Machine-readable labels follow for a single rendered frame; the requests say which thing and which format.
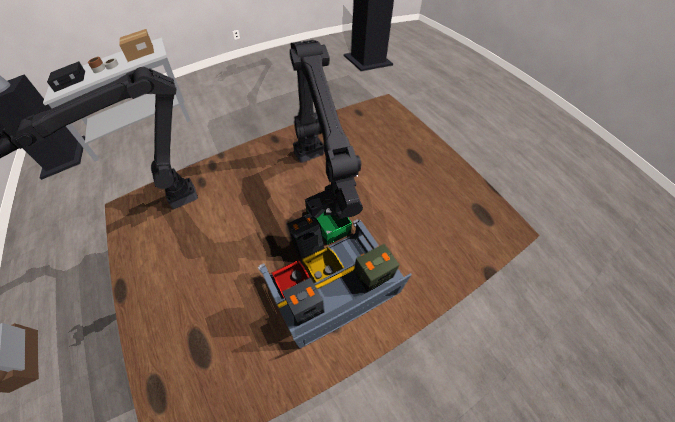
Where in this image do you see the yellow thin bar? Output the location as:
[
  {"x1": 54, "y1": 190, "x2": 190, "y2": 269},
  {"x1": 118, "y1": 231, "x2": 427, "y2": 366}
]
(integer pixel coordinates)
[{"x1": 277, "y1": 266, "x2": 355, "y2": 308}]

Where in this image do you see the red open bin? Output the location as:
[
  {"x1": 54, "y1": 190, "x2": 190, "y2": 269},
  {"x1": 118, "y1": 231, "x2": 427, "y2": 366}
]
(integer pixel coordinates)
[{"x1": 272, "y1": 260, "x2": 310, "y2": 297}]

